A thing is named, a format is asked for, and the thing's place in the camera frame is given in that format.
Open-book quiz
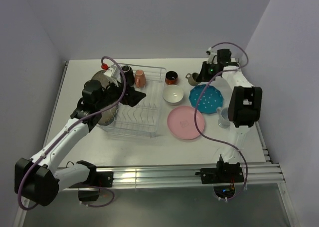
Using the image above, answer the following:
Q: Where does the black and orange cup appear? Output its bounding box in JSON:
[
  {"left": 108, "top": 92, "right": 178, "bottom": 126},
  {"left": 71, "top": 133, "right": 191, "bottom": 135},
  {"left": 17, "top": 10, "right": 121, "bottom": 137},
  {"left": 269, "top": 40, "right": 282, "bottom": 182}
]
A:
[{"left": 165, "top": 71, "right": 178, "bottom": 85}]

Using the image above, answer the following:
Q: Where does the white bowl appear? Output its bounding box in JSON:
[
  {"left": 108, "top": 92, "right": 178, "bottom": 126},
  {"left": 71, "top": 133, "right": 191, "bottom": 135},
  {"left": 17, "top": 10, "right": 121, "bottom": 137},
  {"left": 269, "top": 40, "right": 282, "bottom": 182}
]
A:
[{"left": 162, "top": 85, "right": 184, "bottom": 106}]

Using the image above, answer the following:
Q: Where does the white wire dish rack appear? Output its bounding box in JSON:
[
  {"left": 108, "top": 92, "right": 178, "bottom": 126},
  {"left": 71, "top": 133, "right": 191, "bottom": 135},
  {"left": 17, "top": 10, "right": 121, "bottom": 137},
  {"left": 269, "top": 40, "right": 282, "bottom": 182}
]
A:
[{"left": 98, "top": 63, "right": 166, "bottom": 137}]

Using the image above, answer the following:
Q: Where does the light blue footed cup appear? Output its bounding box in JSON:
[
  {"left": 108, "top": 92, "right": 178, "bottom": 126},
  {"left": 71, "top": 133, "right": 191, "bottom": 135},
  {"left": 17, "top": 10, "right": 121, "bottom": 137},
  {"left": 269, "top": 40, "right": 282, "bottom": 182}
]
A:
[{"left": 217, "top": 107, "right": 230, "bottom": 128}]

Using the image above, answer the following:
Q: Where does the blue polka dot plate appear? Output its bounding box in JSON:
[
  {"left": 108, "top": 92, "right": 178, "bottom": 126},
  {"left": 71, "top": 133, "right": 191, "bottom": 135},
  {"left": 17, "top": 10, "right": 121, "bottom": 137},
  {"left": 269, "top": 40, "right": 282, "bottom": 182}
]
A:
[{"left": 188, "top": 84, "right": 224, "bottom": 114}]

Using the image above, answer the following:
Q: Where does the black mug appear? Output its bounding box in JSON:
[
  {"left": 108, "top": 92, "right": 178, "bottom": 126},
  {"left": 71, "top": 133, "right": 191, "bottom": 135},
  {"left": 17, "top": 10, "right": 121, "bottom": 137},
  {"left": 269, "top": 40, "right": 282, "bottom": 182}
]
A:
[{"left": 121, "top": 65, "right": 135, "bottom": 86}]

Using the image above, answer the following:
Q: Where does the pink mug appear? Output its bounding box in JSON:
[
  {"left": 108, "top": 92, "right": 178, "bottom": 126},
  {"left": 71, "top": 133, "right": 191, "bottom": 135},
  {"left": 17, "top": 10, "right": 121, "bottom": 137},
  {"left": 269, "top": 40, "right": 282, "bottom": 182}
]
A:
[{"left": 135, "top": 69, "right": 147, "bottom": 88}]

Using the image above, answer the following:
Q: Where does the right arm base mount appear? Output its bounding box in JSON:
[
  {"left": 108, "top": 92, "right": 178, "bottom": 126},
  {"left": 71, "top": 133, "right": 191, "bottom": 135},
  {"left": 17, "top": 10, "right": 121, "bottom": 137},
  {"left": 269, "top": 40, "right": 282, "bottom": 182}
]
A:
[{"left": 195, "top": 163, "right": 247, "bottom": 202}]

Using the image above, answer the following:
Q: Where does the pink plate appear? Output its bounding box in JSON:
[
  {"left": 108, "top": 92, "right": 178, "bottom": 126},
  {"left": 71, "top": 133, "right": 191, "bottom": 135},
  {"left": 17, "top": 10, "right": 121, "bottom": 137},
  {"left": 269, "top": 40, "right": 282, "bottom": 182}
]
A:
[{"left": 167, "top": 106, "right": 200, "bottom": 140}]

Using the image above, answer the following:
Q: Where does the speckled grey plate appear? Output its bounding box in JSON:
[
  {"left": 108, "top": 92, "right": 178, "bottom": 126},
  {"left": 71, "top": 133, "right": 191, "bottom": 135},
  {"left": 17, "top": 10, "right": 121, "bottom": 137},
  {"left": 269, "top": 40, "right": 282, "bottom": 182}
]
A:
[{"left": 92, "top": 70, "right": 119, "bottom": 126}]

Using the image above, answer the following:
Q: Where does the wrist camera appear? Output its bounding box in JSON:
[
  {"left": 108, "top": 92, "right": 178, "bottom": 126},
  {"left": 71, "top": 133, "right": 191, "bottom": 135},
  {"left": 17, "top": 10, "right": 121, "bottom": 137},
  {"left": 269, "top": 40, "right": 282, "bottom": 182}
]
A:
[
  {"left": 206, "top": 47, "right": 217, "bottom": 64},
  {"left": 101, "top": 64, "right": 120, "bottom": 85}
]

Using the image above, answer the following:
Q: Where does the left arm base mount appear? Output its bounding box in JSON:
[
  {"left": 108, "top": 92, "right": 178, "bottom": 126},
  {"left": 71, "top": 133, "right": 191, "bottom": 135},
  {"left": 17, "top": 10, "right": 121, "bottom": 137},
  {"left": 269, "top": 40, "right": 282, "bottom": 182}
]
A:
[{"left": 78, "top": 172, "right": 115, "bottom": 203}]

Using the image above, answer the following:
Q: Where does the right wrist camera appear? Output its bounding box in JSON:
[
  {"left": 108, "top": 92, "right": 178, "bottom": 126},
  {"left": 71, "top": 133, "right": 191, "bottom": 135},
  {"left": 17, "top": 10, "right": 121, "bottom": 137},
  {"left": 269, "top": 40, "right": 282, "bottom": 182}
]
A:
[{"left": 206, "top": 47, "right": 217, "bottom": 64}]

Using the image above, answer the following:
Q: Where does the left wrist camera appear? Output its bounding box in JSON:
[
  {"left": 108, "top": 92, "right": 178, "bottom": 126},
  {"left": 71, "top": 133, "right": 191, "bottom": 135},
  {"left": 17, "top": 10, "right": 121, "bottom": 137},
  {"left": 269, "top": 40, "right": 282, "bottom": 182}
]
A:
[{"left": 101, "top": 64, "right": 120, "bottom": 85}]

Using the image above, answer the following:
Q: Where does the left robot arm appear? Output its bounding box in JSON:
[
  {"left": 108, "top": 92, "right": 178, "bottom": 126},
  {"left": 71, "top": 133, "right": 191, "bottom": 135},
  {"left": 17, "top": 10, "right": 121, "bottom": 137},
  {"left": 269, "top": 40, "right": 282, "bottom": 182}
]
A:
[{"left": 14, "top": 80, "right": 146, "bottom": 211}]

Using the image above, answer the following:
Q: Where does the aluminium mounting rail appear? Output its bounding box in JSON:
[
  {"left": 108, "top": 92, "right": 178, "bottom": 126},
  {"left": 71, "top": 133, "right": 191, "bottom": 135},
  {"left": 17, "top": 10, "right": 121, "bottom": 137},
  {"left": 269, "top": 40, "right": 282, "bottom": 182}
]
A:
[{"left": 54, "top": 162, "right": 285, "bottom": 192}]

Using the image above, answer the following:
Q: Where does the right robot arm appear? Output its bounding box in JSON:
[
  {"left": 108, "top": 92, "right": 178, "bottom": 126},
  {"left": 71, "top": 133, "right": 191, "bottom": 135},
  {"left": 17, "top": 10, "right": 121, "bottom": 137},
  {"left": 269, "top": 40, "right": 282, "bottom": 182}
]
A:
[{"left": 195, "top": 47, "right": 262, "bottom": 165}]

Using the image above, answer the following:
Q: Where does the small olive green cup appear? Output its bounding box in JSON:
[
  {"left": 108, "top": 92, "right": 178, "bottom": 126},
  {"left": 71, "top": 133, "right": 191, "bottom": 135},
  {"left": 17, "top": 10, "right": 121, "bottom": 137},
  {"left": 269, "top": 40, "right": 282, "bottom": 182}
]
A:
[{"left": 185, "top": 72, "right": 199, "bottom": 86}]

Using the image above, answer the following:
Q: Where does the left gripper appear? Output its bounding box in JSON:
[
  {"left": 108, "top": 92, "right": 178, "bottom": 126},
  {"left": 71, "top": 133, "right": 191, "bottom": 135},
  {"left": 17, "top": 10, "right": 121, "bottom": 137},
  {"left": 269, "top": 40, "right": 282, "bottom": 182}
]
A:
[{"left": 95, "top": 77, "right": 146, "bottom": 111}]

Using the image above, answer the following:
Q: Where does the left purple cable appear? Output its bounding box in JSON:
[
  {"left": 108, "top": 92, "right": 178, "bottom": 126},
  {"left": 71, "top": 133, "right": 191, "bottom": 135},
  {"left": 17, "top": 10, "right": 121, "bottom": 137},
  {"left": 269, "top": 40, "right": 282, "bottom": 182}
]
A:
[{"left": 17, "top": 56, "right": 116, "bottom": 211}]

